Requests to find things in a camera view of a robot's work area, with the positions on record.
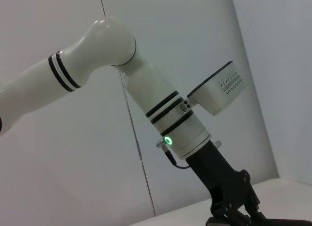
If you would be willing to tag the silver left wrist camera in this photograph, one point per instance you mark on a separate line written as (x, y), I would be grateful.
(214, 96)

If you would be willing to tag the black glasses case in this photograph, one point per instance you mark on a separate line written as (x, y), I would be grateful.
(287, 223)

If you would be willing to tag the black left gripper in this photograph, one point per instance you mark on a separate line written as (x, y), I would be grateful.
(214, 177)

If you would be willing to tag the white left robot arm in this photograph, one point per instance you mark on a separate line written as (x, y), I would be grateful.
(146, 84)

